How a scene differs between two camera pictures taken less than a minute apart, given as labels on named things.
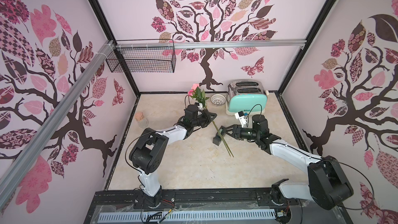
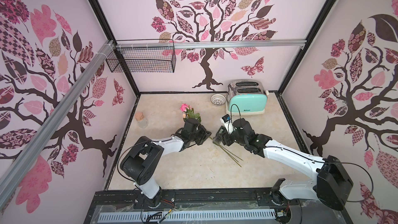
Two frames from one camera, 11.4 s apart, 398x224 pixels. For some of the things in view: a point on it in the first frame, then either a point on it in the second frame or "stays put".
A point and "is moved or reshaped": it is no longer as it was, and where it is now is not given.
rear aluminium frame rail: [210, 43] stays put
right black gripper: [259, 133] -> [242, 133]
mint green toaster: [248, 96] stays put
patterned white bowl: [218, 99] stays put
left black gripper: [208, 119] -> [205, 135]
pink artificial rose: [192, 93] is moved or reshaped
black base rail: [208, 207] stays put
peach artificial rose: [202, 97] -> [232, 155]
